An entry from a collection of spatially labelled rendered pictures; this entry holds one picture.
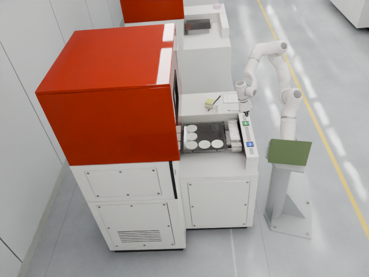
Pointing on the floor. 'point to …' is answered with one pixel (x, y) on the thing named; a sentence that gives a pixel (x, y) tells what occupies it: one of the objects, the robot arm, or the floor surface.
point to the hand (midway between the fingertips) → (246, 114)
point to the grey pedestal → (286, 204)
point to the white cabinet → (218, 201)
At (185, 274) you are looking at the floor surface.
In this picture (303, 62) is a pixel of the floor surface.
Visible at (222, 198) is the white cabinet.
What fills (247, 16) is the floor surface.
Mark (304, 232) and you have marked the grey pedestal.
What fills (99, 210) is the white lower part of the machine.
